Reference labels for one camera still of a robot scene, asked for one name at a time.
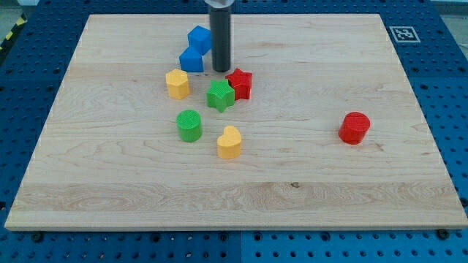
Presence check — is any yellow hexagon block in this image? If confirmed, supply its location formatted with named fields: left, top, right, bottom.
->
left=165, top=69, right=190, bottom=99

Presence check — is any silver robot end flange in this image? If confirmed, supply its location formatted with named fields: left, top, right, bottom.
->
left=204, top=0, right=235, bottom=9

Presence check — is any green star block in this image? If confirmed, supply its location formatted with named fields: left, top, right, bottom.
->
left=206, top=79, right=235, bottom=113

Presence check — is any blue pentagon block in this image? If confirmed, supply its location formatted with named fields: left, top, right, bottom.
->
left=179, top=46, right=203, bottom=72

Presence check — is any light wooden board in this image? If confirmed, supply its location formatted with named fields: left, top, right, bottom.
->
left=5, top=14, right=467, bottom=232

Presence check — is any green cylinder block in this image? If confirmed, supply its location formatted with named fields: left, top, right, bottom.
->
left=176, top=110, right=203, bottom=142

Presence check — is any red star block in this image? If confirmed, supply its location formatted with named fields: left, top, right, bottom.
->
left=225, top=68, right=253, bottom=100

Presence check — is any red cylinder block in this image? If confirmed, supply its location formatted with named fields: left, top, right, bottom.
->
left=339, top=112, right=371, bottom=145

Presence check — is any blue cube block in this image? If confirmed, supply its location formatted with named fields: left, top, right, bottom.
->
left=187, top=26, right=211, bottom=55

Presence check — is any yellow heart block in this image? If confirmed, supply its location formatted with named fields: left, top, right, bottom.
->
left=216, top=126, right=242, bottom=159

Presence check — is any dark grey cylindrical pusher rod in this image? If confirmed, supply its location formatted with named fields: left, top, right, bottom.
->
left=208, top=6, right=231, bottom=72

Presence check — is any white fiducial marker tag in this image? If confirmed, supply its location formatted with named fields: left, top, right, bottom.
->
left=390, top=26, right=420, bottom=43

